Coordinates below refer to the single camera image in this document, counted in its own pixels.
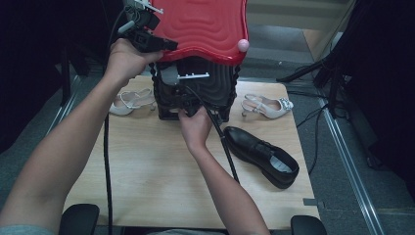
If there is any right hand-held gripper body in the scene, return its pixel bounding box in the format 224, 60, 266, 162
175, 71, 211, 118

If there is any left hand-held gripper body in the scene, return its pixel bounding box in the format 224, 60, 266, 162
116, 0, 164, 54

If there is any black shoe rack red top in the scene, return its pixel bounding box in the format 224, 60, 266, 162
148, 0, 251, 122

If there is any black leather shoe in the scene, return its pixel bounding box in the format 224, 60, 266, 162
223, 125, 300, 190

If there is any white slingback heeled shoe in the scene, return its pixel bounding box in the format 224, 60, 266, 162
240, 93, 295, 119
108, 87, 158, 117

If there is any person's right hand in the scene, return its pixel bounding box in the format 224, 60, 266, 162
177, 107, 213, 155

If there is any person's left hand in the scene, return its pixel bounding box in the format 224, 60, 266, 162
103, 37, 164, 88

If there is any pink ball knob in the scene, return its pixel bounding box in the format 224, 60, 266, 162
237, 38, 251, 53

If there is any black metal stand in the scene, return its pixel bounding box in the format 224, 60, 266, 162
59, 45, 72, 107
275, 45, 351, 120

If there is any black curtain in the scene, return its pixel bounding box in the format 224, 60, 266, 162
326, 0, 415, 197
0, 0, 125, 155

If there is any person's grey clothing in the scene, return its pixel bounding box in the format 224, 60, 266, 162
145, 228, 229, 235

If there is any grey tape strip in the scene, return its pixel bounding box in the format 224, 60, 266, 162
302, 197, 326, 210

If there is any black chair armrest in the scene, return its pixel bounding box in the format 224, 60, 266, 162
58, 203, 101, 235
290, 214, 328, 235

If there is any person's grey sleeve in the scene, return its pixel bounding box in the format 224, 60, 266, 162
0, 224, 57, 235

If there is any right hand-held gripper black cable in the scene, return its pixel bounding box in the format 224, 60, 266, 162
184, 85, 242, 184

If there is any hand-held gripper black cable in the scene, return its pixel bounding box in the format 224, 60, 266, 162
184, 85, 242, 184
102, 8, 129, 229

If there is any left hand-held gripper black cable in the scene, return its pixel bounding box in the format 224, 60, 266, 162
102, 8, 129, 229

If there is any metal floor rail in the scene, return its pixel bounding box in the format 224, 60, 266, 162
317, 97, 388, 235
45, 73, 82, 136

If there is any thin black floor cable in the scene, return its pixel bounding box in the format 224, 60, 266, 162
295, 104, 327, 175

